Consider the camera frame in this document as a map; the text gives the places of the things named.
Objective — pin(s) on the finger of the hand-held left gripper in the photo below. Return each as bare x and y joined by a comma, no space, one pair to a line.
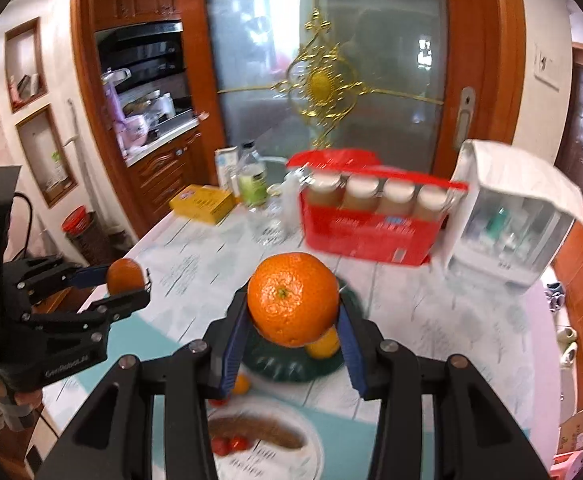
89,277
121,304

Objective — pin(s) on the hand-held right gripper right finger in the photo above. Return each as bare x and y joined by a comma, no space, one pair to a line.
351,355

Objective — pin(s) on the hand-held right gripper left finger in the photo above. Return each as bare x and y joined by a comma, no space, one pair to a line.
234,355

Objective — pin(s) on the small orange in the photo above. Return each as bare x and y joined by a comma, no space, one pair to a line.
242,385
124,275

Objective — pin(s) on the dark green leaf-shaped plate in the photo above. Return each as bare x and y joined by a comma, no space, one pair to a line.
281,365

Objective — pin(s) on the large orange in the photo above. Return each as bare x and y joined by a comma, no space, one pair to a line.
291,300

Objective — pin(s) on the brown overripe banana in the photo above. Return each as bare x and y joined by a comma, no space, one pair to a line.
261,431

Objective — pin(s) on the person's left hand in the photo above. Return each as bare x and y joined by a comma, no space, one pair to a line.
29,398

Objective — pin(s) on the small yellow-orange citrus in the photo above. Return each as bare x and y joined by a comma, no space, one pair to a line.
324,346

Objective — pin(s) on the red bucket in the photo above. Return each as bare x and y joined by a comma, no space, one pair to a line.
76,221

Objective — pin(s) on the red paper cup package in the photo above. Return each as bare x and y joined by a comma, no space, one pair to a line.
361,235

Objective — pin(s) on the wooden kitchen cabinet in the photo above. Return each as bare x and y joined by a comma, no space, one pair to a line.
161,175

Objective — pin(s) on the yellow cardboard box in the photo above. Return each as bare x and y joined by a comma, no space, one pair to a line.
201,204

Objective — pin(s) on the clear glass cup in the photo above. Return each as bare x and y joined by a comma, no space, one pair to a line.
271,225

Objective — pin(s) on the clear bottle with green label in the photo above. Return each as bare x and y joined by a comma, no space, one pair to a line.
252,185

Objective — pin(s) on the white carton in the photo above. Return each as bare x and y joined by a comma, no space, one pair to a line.
226,165

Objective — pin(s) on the white countertop appliance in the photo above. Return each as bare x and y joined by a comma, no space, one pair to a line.
501,230

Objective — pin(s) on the white slipper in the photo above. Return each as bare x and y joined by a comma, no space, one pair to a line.
569,347

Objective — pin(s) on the wooden frosted glass door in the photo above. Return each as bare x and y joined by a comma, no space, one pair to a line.
371,60

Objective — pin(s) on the wooden framed wall niche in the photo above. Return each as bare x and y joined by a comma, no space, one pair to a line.
24,62
46,155

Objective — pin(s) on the white wall switch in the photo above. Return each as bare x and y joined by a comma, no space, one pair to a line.
546,67

